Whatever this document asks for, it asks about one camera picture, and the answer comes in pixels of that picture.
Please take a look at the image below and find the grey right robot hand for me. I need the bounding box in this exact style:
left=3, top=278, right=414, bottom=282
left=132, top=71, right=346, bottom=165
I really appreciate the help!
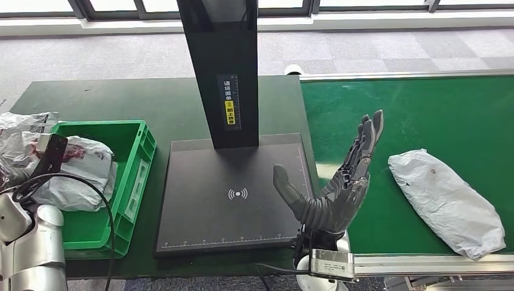
left=273, top=109, right=385, bottom=235

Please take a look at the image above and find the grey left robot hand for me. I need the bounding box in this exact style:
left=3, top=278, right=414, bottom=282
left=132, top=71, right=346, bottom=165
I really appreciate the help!
left=0, top=159, right=35, bottom=190

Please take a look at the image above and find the white poly parcel red stripe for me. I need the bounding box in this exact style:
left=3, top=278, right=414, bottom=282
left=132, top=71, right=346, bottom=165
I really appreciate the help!
left=32, top=135, right=118, bottom=213

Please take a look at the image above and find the plain grey poly parcel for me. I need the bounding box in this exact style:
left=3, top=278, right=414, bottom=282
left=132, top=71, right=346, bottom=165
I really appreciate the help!
left=387, top=149, right=507, bottom=261

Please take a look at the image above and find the white poly parcel barcode label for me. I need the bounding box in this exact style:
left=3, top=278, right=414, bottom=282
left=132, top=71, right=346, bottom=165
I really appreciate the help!
left=0, top=112, right=61, bottom=168

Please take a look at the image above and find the black inbound scanner machine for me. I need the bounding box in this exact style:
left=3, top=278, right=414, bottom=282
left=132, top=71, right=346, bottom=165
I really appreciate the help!
left=154, top=0, right=321, bottom=258

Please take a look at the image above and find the green conveyor belt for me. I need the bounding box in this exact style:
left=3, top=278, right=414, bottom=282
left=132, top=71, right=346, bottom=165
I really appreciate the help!
left=300, top=74, right=514, bottom=256

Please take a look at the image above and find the green plastic crate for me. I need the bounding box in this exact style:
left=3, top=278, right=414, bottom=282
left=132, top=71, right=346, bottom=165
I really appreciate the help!
left=50, top=119, right=158, bottom=259

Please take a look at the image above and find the yellow black scanner label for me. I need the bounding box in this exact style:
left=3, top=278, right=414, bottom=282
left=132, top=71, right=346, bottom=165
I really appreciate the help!
left=216, top=73, right=243, bottom=132

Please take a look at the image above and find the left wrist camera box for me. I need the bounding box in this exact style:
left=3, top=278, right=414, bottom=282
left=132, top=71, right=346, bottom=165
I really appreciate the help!
left=31, top=133, right=69, bottom=190

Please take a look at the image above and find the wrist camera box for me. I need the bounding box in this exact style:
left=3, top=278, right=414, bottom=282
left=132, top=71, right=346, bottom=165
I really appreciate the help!
left=309, top=249, right=356, bottom=283
left=31, top=133, right=69, bottom=190

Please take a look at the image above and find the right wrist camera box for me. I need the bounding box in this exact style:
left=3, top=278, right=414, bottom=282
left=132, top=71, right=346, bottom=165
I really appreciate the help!
left=309, top=249, right=356, bottom=283

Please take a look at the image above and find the aluminium conveyor frame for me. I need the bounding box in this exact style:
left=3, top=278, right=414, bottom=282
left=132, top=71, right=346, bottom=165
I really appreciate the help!
left=299, top=69, right=514, bottom=291

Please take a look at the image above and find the dark window frame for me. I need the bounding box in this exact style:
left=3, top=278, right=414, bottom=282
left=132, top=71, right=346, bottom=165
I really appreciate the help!
left=0, top=0, right=514, bottom=22

